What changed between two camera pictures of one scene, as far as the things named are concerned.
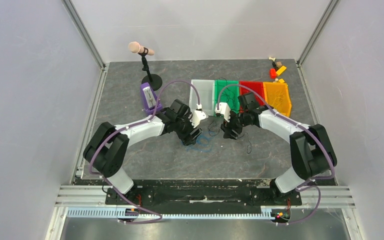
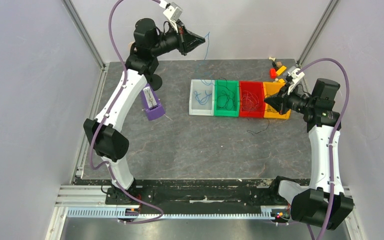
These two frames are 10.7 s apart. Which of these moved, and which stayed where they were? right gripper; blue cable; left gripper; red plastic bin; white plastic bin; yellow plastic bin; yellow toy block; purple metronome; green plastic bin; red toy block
Moved: left gripper; right gripper; blue cable
Stayed: red toy block; red plastic bin; green plastic bin; purple metronome; white plastic bin; yellow toy block; yellow plastic bin
